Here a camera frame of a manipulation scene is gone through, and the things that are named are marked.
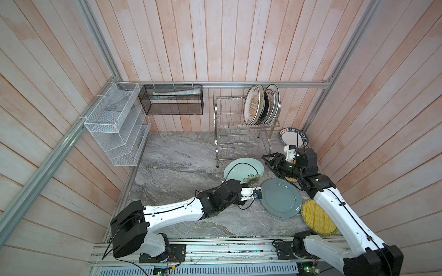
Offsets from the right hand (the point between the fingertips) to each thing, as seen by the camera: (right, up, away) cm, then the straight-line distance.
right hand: (263, 159), depth 76 cm
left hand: (-9, -11, 0) cm, 14 cm away
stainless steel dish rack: (-13, +27, +38) cm, 48 cm away
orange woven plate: (+8, -7, -11) cm, 15 cm away
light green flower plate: (-9, -4, -15) cm, 18 cm away
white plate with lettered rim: (+31, +13, +42) cm, 54 cm away
